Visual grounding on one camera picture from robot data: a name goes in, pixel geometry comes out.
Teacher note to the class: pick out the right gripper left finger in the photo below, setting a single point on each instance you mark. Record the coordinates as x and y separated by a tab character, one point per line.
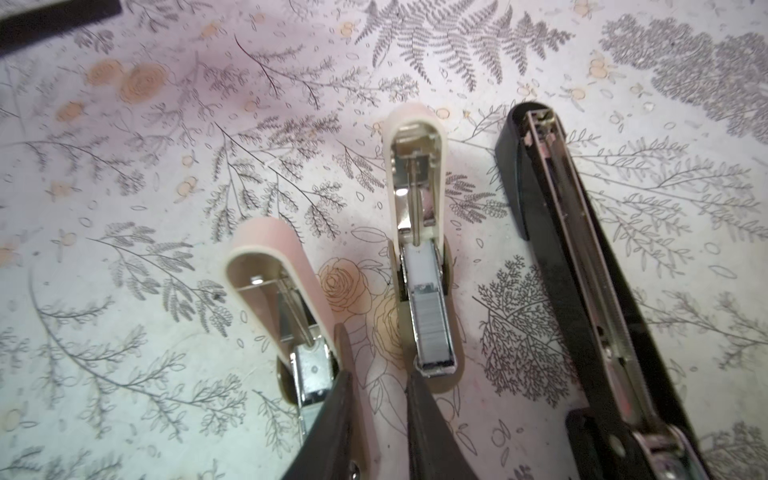
326	453

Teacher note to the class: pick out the black stapler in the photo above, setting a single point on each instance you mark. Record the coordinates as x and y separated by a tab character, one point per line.
634	425

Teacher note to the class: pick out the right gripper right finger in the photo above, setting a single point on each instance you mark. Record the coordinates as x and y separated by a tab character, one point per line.
432	450

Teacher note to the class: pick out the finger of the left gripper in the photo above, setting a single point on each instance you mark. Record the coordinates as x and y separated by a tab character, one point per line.
34	24

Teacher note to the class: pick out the beige mini stapler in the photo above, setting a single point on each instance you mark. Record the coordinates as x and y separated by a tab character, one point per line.
270	274
415	159

